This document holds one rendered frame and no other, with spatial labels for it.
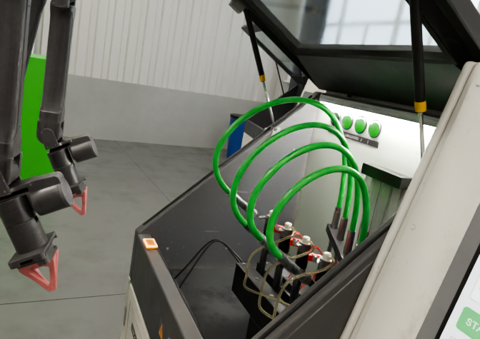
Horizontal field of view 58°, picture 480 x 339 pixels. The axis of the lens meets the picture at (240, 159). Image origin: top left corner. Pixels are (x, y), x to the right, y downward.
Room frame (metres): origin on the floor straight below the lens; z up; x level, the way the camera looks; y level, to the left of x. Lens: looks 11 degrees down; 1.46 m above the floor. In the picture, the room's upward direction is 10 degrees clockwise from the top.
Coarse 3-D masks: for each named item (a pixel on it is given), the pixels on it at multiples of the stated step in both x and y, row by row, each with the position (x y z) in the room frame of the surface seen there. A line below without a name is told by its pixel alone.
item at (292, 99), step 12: (252, 108) 0.99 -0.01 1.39; (264, 108) 1.00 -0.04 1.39; (324, 108) 1.06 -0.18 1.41; (240, 120) 0.97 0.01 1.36; (336, 120) 1.08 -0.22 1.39; (228, 132) 0.96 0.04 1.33; (216, 156) 0.95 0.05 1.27; (216, 168) 0.96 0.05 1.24; (216, 180) 0.96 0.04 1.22; (228, 192) 0.97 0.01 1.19; (336, 204) 1.12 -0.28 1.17
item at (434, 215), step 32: (448, 128) 0.73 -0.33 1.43; (448, 160) 0.69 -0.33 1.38; (416, 192) 0.72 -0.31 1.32; (448, 192) 0.67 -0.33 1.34; (416, 224) 0.68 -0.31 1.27; (448, 224) 0.64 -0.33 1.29; (384, 256) 0.71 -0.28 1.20; (416, 256) 0.66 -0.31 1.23; (448, 256) 0.61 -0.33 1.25; (384, 288) 0.68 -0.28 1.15; (416, 288) 0.63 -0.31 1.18; (352, 320) 0.70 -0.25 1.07; (384, 320) 0.65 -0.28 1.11; (416, 320) 0.60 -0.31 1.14
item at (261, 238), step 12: (312, 144) 0.87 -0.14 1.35; (324, 144) 0.88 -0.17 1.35; (336, 144) 0.90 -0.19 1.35; (288, 156) 0.85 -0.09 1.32; (348, 156) 0.91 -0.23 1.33; (276, 168) 0.84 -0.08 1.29; (264, 180) 0.83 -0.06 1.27; (252, 192) 0.83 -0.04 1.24; (360, 192) 0.93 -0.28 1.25; (252, 204) 0.82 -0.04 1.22; (252, 216) 0.82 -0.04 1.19; (252, 228) 0.82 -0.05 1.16; (264, 240) 0.84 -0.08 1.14; (348, 240) 0.93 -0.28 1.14; (348, 252) 0.93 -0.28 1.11
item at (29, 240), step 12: (36, 216) 0.77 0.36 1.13; (12, 228) 0.73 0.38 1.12; (24, 228) 0.73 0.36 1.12; (36, 228) 0.75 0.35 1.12; (12, 240) 0.73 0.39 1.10; (24, 240) 0.73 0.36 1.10; (36, 240) 0.74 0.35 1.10; (48, 240) 0.77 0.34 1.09; (24, 252) 0.73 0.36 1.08; (36, 252) 0.72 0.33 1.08; (12, 264) 0.71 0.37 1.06
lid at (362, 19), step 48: (240, 0) 1.29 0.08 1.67; (288, 0) 1.12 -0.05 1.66; (336, 0) 0.97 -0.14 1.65; (384, 0) 0.85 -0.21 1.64; (432, 0) 0.78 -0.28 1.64; (288, 48) 1.35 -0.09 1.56; (336, 48) 1.17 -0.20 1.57; (384, 48) 1.00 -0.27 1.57; (432, 48) 0.87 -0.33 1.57; (384, 96) 1.17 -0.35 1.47; (432, 96) 0.99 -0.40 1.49
